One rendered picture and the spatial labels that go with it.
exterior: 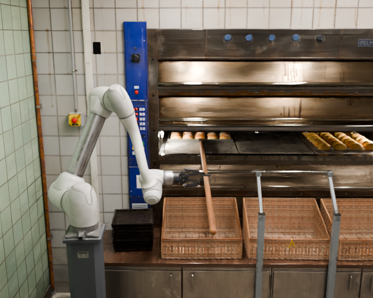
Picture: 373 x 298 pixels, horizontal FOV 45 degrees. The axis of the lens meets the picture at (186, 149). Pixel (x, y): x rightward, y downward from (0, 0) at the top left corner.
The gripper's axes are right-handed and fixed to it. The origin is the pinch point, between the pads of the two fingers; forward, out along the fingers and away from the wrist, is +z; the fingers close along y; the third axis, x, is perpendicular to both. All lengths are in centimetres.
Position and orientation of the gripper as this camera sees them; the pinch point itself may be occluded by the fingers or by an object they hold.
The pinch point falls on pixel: (205, 177)
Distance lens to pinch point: 284.1
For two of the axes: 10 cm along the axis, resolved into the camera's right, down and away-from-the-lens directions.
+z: 10.0, 0.0, 0.0
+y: 0.0, 9.7, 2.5
